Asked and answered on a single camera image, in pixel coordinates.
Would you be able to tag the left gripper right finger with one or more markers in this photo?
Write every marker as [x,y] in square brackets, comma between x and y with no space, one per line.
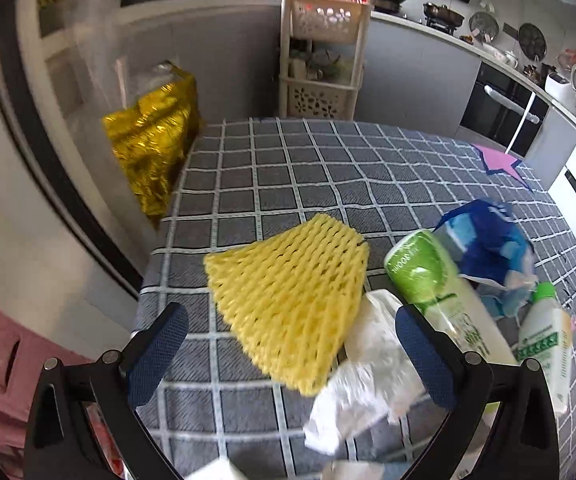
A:
[523,441]

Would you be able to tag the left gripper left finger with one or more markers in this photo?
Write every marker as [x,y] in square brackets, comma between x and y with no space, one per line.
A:
[60,442]

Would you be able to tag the white green bottle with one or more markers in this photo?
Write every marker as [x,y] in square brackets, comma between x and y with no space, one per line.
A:
[546,336]

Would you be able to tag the grey checked tablecloth with stars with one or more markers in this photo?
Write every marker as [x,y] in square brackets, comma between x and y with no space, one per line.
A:
[246,181]

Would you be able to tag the white crumpled tissue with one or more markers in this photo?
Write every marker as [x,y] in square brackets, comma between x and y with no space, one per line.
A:
[375,381]

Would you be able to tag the blue plastic wrapper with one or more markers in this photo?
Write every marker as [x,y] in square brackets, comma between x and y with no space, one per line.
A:
[490,251]

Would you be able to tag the green white lotion tube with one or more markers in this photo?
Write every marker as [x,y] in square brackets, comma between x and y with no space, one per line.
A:
[425,276]

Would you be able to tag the yellow foam net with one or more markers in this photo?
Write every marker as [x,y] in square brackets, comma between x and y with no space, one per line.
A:
[290,300]

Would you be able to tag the gold foil bag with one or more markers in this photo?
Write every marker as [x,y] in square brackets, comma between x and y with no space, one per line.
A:
[150,139]

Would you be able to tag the black built-in oven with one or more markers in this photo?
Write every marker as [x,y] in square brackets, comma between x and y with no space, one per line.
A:
[495,107]

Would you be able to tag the white mop pole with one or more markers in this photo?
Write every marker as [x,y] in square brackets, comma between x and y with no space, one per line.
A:
[524,117]

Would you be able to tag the hanging round black pan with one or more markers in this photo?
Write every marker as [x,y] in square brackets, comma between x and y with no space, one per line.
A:
[532,42]

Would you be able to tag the dark cooking pot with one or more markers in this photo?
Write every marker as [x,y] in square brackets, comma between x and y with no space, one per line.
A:
[442,14]

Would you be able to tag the beige plastic storage rack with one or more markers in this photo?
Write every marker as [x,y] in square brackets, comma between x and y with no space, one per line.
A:
[322,57]

